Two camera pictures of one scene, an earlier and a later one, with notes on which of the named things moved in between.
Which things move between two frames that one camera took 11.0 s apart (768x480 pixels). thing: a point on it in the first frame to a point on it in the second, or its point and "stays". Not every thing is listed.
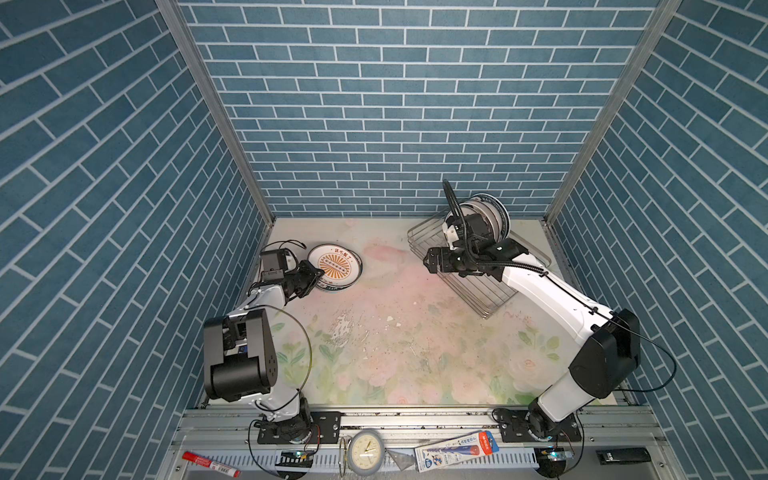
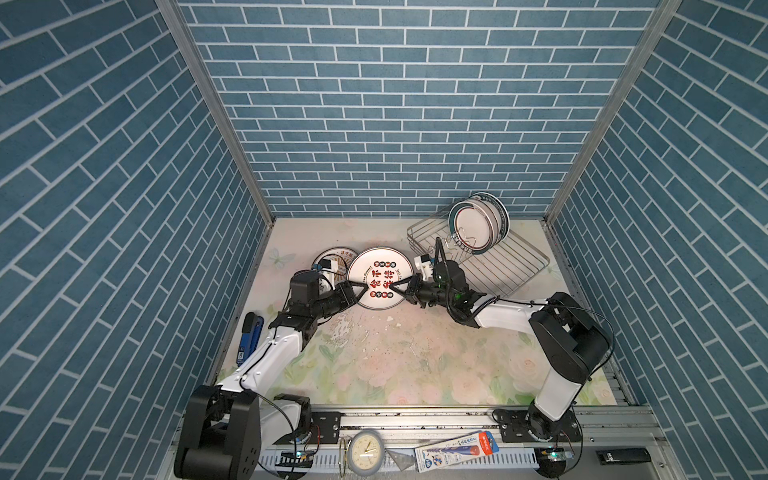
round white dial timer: [366, 452] stays
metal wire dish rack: [482, 293] stays
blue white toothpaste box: [456, 450] stays
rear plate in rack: [503, 210] stays
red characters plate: [478, 206] to [379, 267]
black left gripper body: [300, 280] to [330, 302]
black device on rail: [621, 456] stays
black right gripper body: [453, 260] to [423, 292]
